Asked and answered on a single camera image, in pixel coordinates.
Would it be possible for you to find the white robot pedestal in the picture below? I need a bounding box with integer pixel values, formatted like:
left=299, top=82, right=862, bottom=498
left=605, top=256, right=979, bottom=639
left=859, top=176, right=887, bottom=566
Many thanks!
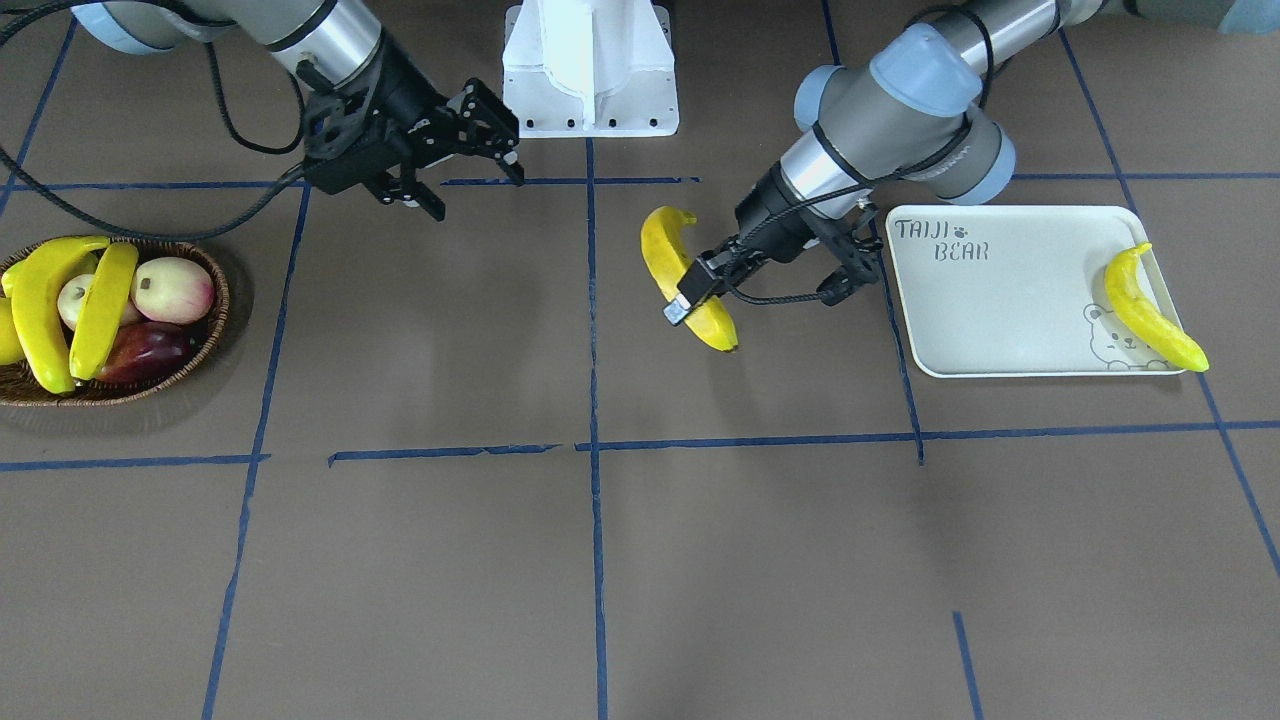
left=500, top=1, right=681, bottom=138

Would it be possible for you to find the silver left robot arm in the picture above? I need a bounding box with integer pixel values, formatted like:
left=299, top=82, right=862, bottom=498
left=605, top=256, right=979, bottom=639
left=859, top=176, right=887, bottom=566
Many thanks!
left=664, top=1, right=1277, bottom=327

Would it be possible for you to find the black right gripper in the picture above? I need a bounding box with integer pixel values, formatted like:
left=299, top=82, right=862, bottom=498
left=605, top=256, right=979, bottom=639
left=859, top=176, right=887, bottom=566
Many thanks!
left=365, top=40, right=526, bottom=222

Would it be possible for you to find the white bear tray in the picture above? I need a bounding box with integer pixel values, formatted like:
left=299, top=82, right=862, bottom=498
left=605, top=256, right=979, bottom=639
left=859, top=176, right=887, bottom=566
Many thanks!
left=884, top=205, right=1181, bottom=379

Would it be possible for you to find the red yellow peach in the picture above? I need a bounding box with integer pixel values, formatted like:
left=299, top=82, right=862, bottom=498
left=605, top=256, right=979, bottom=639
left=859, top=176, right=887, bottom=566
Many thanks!
left=131, top=258, right=215, bottom=325

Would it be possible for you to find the yellow banana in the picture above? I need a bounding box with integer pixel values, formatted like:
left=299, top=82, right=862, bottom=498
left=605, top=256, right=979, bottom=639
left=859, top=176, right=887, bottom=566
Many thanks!
left=69, top=242, right=140, bottom=380
left=640, top=206, right=739, bottom=352
left=1103, top=242, right=1211, bottom=373
left=10, top=236, right=110, bottom=395

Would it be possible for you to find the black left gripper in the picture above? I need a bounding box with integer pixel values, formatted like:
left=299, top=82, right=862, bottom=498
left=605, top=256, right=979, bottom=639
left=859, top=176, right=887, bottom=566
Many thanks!
left=663, top=165, right=883, bottom=325

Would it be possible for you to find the yellow lemon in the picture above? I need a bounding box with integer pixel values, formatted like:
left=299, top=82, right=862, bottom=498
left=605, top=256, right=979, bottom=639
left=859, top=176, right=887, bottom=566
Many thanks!
left=0, top=297, right=26, bottom=366

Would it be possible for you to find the brown wicker basket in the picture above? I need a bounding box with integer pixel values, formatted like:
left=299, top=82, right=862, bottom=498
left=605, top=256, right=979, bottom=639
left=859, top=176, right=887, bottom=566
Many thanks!
left=1, top=236, right=232, bottom=407

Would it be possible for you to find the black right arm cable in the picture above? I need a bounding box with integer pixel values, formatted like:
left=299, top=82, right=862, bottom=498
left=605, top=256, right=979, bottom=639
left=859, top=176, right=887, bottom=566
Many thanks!
left=0, top=0, right=332, bottom=243

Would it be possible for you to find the yellow green apple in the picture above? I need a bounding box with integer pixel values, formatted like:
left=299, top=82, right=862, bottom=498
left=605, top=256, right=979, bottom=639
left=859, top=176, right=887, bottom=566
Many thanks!
left=58, top=273, right=143, bottom=331

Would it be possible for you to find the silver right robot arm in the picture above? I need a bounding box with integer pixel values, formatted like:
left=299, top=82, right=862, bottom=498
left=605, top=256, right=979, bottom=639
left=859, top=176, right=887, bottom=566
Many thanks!
left=73, top=1, right=525, bottom=220

